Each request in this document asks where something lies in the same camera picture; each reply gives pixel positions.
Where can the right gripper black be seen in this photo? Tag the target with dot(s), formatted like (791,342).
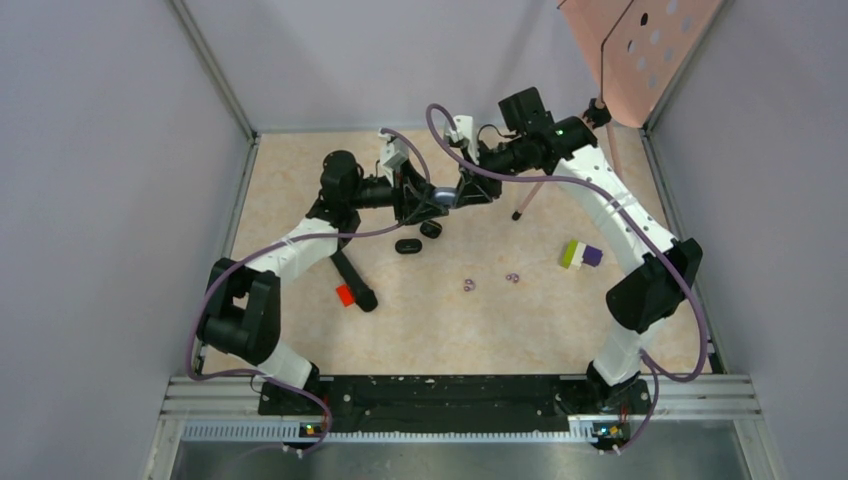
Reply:
(474,188)

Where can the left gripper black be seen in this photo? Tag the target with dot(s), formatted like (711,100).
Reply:
(413,196)

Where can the grey oval pebble case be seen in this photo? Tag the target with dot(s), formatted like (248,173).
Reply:
(445,196)

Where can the black glossy earbud charging case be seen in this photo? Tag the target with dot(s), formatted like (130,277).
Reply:
(431,229)

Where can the black oval case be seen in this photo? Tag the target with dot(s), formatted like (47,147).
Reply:
(408,246)

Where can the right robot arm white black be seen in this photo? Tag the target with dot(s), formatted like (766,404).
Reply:
(658,269)

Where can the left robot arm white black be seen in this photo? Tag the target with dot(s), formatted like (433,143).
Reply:
(241,312)

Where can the black cylinder orange ends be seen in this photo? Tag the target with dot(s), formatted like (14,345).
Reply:
(363,295)

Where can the green white purple block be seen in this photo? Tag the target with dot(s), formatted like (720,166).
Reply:
(577,254)

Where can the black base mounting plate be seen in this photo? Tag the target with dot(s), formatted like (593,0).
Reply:
(457,404)

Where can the pink perforated board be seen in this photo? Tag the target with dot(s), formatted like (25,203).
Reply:
(635,49)

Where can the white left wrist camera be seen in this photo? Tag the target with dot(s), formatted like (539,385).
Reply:
(393,154)

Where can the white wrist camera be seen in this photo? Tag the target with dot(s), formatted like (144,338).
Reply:
(460,133)
(393,154)

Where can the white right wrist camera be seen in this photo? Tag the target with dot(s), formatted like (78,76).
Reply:
(460,133)

